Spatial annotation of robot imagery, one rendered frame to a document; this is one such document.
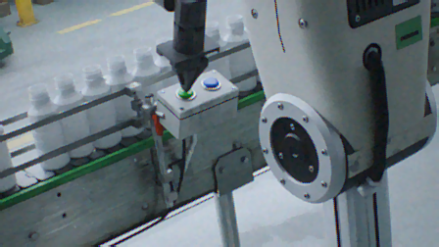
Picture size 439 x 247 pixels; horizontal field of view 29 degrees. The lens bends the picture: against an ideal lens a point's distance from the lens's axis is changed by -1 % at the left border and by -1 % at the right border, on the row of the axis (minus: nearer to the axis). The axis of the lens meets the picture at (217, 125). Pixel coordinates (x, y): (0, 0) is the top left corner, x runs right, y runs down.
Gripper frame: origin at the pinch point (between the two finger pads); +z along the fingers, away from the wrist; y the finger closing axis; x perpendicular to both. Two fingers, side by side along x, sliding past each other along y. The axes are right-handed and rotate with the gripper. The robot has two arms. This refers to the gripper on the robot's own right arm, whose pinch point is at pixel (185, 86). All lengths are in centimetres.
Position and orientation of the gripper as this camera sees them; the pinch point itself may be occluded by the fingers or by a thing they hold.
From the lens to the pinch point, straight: 161.0
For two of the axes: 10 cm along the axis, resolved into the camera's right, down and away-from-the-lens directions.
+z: -0.7, 7.8, 6.2
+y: -7.9, 3.4, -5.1
